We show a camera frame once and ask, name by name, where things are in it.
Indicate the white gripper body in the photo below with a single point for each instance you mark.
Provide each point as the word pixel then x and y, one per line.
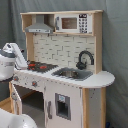
pixel 20 62

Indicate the white oven door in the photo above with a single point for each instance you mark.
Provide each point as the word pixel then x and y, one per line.
pixel 16 101

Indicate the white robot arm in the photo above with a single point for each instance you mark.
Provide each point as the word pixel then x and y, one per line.
pixel 10 58

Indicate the wooden toy kitchen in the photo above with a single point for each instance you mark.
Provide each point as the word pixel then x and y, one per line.
pixel 73 50

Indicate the red left stove knob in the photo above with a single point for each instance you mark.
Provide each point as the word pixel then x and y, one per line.
pixel 15 78

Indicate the red stove knob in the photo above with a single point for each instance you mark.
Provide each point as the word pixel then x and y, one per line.
pixel 15 78
pixel 34 83

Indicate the black stovetop red burners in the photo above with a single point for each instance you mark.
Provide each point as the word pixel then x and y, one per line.
pixel 40 67

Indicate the red right stove knob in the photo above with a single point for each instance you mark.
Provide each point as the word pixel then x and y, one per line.
pixel 34 83

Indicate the grey range hood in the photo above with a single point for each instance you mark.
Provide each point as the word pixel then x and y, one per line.
pixel 39 26

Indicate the metal toy sink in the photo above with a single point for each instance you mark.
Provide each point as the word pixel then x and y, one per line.
pixel 73 74

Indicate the white cabinet door dispenser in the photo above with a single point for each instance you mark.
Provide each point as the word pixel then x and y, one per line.
pixel 63 107

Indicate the white toy microwave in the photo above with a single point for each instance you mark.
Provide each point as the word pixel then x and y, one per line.
pixel 73 23

